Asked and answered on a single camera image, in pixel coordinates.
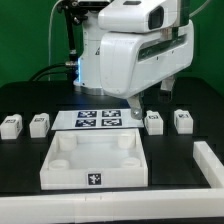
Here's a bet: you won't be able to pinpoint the white L-shaped obstacle fence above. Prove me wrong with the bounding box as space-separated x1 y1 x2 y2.
0 141 224 224

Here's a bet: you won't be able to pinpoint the white sheet with tags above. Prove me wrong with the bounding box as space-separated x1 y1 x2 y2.
52 109 143 130

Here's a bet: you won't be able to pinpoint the white cable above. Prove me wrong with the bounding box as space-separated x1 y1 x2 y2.
47 0 64 81

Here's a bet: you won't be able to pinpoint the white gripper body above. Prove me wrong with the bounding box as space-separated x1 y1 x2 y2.
100 22 194 99

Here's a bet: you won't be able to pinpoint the white square tabletop tray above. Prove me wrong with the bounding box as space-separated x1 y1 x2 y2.
40 128 148 190

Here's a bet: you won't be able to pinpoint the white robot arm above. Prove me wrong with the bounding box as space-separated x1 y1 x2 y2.
74 0 194 119

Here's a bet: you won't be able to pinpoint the black cables at base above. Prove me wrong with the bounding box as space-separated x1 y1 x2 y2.
28 61 78 82

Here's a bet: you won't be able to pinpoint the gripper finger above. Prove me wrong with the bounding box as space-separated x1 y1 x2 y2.
160 75 175 91
127 94 143 120

